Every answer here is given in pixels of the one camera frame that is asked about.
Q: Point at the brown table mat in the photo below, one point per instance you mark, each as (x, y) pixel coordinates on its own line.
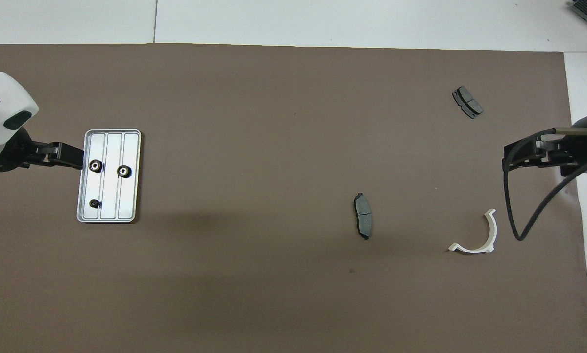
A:
(225, 98)

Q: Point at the white curved plastic bracket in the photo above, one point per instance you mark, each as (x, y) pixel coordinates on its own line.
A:
(493, 233)

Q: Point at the silver metal tray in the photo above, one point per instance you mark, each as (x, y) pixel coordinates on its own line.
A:
(127, 196)

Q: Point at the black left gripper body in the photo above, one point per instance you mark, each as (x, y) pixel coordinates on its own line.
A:
(19, 154)

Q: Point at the long grey brake pad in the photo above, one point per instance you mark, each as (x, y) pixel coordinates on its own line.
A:
(363, 215)

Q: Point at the short grey brake pad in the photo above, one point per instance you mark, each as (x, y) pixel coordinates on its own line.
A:
(467, 101)

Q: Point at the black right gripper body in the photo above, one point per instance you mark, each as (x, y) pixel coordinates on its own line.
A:
(580, 152)

